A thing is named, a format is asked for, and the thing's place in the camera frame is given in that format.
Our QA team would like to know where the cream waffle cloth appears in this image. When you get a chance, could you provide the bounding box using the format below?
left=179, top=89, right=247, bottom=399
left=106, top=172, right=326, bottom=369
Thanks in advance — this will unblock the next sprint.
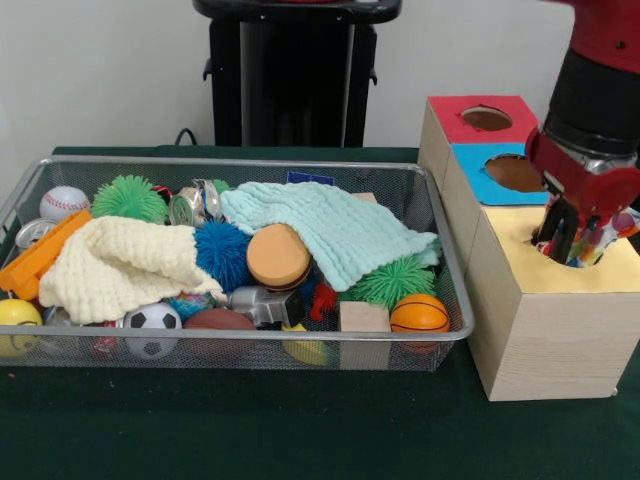
left=38, top=215, right=226, bottom=324

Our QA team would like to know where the yellow tennis ball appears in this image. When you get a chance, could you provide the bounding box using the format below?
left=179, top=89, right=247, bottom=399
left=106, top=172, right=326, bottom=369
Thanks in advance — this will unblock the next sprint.
left=0, top=298, right=45, bottom=359

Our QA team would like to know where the light blue waffle cloth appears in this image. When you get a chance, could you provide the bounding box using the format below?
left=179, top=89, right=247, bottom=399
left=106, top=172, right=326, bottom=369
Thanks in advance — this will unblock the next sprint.
left=219, top=180, right=444, bottom=292

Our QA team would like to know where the dark green tablecloth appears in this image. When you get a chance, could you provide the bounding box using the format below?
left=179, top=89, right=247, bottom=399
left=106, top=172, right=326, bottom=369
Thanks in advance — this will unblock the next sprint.
left=0, top=144, right=640, bottom=480

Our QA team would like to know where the green spiky rubber ball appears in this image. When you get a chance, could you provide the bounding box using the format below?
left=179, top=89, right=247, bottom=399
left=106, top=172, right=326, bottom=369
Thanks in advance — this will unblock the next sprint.
left=91, top=174, right=170, bottom=225

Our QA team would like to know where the wooden box with three holes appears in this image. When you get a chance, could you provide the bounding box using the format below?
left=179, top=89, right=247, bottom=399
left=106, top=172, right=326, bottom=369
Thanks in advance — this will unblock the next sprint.
left=418, top=94, right=640, bottom=402

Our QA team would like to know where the blue spiky rubber ball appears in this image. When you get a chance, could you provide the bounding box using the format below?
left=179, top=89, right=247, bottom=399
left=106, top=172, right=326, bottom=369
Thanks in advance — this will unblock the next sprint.
left=193, top=220, right=253, bottom=294

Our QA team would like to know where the small black white soccer ball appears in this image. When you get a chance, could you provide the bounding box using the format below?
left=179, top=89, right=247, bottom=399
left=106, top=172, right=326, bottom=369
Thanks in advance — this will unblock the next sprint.
left=123, top=301, right=184, bottom=360

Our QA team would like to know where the white baseball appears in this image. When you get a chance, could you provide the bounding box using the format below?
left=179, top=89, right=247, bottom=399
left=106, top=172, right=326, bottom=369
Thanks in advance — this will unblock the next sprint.
left=39, top=185, right=91, bottom=222

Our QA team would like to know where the shallow clear plastic bin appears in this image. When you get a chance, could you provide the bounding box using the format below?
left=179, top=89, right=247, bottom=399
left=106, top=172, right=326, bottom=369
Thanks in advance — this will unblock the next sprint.
left=0, top=154, right=476, bottom=374

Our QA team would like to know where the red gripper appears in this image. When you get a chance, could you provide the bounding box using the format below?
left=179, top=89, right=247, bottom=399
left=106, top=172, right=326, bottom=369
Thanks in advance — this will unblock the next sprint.
left=525, top=127, right=640, bottom=262

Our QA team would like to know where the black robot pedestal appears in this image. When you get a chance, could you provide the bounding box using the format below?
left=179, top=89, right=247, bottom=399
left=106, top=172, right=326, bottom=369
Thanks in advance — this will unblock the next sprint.
left=192, top=0, right=404, bottom=148

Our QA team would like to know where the orange notched foam block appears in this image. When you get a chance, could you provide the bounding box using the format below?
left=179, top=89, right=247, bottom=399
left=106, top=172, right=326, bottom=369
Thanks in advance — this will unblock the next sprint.
left=0, top=209, right=94, bottom=301

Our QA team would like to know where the multicoloured knotted rope toy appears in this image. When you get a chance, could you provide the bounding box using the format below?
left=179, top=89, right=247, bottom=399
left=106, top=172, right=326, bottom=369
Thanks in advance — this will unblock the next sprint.
left=532, top=207, right=640, bottom=269

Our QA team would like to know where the small orange basketball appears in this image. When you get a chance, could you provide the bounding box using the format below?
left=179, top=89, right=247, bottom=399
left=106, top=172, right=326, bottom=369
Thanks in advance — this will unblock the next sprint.
left=389, top=293, right=451, bottom=354

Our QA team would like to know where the small brown football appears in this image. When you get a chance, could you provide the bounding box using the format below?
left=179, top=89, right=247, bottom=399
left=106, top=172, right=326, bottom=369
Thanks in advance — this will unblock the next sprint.
left=183, top=307, right=258, bottom=332

